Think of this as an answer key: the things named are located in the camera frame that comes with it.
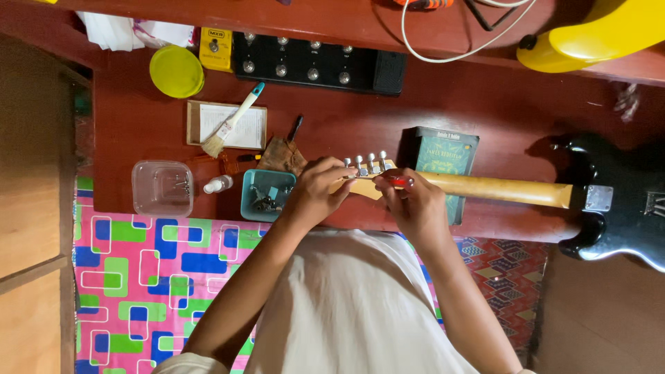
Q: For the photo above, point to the brown leather cloth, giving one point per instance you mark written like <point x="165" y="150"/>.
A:
<point x="283" y="156"/>

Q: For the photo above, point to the black multi-effects pedalboard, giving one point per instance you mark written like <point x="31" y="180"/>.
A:
<point x="322" y="60"/>

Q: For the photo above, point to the white printed paper sheet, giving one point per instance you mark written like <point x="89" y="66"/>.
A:
<point x="252" y="130"/>

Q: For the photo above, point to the person's left hand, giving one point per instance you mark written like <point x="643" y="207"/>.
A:
<point x="311" y="189"/>

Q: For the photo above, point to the person's white shirt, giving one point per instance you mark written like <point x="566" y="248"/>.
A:
<point x="343" y="311"/>

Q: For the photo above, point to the yellow round lid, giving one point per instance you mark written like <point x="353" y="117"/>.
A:
<point x="176" y="71"/>

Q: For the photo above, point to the small yellow black screwdriver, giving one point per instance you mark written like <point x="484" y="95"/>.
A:
<point x="249" y="157"/>

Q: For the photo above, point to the person's right hand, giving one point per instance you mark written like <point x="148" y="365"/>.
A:
<point x="415" y="213"/>

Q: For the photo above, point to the black pen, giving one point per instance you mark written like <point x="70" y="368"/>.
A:
<point x="295" y="128"/>

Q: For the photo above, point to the green hardcover book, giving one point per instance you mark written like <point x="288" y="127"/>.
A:
<point x="447" y="153"/>

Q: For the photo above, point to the black electric guitar maple neck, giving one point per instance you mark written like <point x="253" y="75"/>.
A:
<point x="493" y="189"/>

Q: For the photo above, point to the metal guitar hardware parts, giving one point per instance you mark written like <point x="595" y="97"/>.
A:
<point x="264" y="200"/>

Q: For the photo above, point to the small metal screws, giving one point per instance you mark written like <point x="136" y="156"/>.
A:
<point x="182" y="183"/>

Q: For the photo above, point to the orange tool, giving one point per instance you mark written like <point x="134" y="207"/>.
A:
<point x="423" y="3"/>

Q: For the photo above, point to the pink patterned mat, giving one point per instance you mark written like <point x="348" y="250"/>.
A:
<point x="145" y="280"/>

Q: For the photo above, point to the small clear spray bottle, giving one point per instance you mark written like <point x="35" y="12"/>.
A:
<point x="218" y="184"/>

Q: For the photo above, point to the wooden tray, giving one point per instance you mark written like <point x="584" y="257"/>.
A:
<point x="192" y="124"/>

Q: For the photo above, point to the yellow guitar body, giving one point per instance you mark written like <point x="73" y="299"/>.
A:
<point x="597" y="41"/>

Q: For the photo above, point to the teal plastic container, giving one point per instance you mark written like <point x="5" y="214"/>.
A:
<point x="249" y="179"/>

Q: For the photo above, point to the wooden cabinet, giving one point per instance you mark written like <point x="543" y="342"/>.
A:
<point x="31" y="208"/>

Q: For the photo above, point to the clear plastic container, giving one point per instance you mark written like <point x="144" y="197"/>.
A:
<point x="156" y="200"/>

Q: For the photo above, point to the yellow effects pedal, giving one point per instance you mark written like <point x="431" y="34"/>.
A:
<point x="215" y="52"/>

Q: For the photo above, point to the red patterned mat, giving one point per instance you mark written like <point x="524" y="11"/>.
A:
<point x="498" y="275"/>

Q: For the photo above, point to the white cloth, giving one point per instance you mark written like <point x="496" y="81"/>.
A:
<point x="111" y="31"/>

